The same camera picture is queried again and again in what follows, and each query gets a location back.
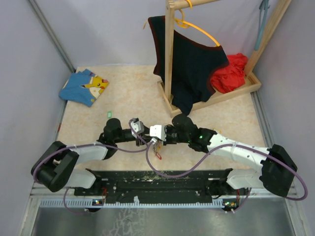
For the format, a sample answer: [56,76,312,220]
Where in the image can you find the large keyring with keys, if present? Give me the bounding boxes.
[152,140,163,160]

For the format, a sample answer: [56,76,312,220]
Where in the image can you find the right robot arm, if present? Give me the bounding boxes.
[165,114,297,197]

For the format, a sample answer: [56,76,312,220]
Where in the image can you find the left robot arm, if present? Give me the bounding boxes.
[31,118,150,195]

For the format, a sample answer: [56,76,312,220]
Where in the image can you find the wooden clothes rack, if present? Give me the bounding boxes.
[157,0,291,118]

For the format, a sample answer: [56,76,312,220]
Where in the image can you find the dark navy tank top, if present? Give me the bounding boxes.
[147,16,230,117]

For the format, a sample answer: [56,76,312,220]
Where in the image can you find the red crumpled cloth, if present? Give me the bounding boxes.
[210,53,248,93]

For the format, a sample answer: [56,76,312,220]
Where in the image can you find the blue pikachu shirt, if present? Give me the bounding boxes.
[59,69,109,107]

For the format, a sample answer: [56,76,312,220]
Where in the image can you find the yellow clothes hanger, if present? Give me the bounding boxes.
[143,0,220,47]

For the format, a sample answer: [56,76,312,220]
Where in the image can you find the blue clothes hanger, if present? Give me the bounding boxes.
[254,0,269,51]

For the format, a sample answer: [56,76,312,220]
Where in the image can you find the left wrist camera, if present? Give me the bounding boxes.
[128,118,145,138]

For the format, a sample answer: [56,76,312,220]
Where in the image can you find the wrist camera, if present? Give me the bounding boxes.
[149,124,166,143]
[128,118,145,138]

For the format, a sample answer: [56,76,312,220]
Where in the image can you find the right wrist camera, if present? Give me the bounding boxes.
[149,124,166,143]

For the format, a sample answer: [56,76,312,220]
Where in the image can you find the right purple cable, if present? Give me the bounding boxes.
[145,139,308,213]

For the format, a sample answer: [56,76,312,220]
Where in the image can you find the purple cable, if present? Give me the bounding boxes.
[145,139,308,213]
[32,119,151,215]

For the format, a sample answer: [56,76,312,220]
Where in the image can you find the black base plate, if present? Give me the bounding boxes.
[74,169,249,204]

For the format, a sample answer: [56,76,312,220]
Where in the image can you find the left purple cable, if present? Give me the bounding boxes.
[32,119,151,215]

